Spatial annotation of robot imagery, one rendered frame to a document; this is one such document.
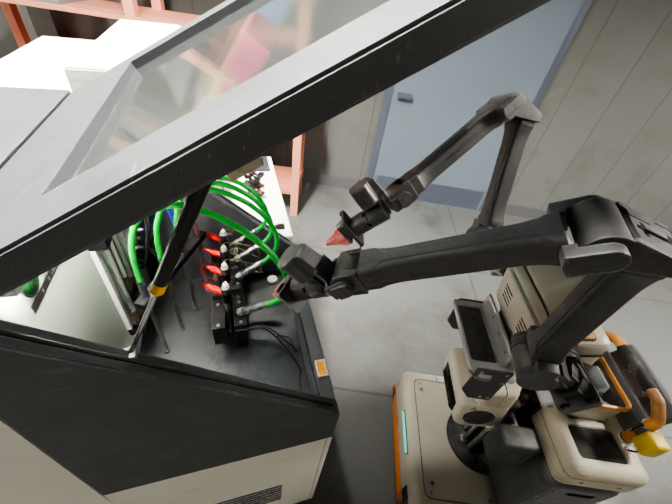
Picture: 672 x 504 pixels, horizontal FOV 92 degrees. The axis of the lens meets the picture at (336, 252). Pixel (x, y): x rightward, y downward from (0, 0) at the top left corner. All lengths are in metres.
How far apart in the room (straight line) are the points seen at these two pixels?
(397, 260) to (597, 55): 3.28
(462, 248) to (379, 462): 1.55
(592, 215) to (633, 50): 3.32
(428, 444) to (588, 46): 3.15
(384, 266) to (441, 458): 1.28
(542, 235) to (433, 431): 1.37
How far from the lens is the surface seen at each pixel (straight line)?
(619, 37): 3.73
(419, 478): 1.68
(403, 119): 3.31
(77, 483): 1.03
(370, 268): 0.57
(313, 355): 1.01
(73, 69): 1.10
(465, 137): 0.98
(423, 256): 0.54
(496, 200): 1.08
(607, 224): 0.53
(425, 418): 1.78
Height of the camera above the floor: 1.82
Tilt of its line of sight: 41 degrees down
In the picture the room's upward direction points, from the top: 10 degrees clockwise
